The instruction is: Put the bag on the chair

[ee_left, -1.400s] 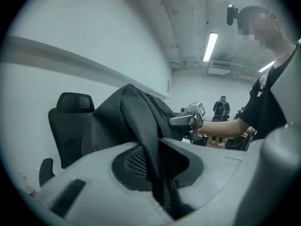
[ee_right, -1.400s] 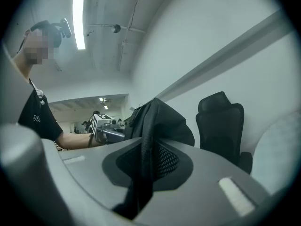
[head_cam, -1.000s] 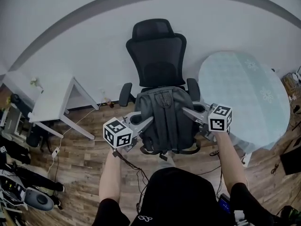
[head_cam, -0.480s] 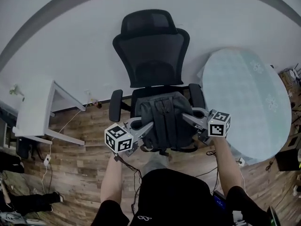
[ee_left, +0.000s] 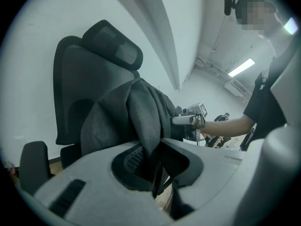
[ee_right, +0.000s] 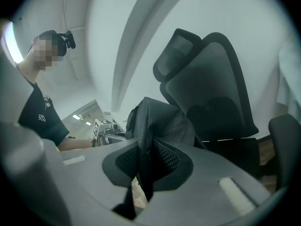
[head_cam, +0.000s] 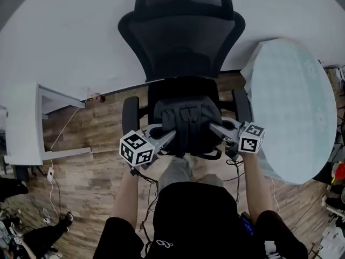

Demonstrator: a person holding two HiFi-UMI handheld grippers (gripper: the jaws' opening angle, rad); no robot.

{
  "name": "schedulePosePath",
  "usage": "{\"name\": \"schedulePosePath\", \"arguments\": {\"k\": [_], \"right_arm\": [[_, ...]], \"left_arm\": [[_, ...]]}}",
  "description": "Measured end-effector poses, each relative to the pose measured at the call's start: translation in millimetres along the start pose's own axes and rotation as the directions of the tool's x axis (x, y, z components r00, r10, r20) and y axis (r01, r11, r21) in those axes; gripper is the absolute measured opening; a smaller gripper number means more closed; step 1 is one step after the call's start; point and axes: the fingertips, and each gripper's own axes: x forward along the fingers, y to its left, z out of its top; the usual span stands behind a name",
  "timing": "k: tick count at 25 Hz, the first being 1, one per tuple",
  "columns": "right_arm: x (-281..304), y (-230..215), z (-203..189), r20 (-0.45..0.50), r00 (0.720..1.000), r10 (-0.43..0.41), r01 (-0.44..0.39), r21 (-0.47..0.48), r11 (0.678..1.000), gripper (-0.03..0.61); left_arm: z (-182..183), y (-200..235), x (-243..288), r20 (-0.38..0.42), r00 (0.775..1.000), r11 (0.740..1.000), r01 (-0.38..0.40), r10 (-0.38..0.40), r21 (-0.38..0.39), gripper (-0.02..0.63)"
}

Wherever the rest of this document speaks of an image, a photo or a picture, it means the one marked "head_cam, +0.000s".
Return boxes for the blue device at waist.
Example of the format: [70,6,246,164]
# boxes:
[240,212,256,236]

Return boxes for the person's grey trouser legs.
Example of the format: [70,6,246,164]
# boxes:
[158,156,225,192]

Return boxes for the white desk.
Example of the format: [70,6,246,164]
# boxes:
[3,83,93,166]

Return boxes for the red and yellow container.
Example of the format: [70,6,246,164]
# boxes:
[331,161,345,185]

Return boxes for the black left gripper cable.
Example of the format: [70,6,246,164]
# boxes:
[130,168,160,256]

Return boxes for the person's right forearm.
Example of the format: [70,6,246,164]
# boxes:
[241,152,277,221]

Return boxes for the pile of white papers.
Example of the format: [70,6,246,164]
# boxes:
[321,224,345,259]

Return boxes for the thin white floor cable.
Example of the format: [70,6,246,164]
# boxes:
[270,176,281,213]

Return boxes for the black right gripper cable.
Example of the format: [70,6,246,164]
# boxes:
[225,158,244,206]

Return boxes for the black bag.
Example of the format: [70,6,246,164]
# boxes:
[153,96,225,160]

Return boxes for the black office chair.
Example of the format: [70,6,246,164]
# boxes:
[118,0,253,146]

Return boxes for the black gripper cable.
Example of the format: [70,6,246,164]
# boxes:
[130,168,160,256]
[225,158,244,206]

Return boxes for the person's black shirt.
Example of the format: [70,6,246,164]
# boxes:
[92,181,309,259]

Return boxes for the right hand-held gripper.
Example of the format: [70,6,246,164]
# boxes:
[208,118,266,162]

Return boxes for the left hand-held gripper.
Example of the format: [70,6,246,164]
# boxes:
[119,123,178,171]

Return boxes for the round table with pale cloth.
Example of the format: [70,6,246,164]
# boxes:
[240,37,339,186]

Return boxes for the person's left forearm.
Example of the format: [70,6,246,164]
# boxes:
[112,168,141,224]

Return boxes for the black bundle on floor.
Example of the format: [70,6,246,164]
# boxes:
[0,176,29,202]

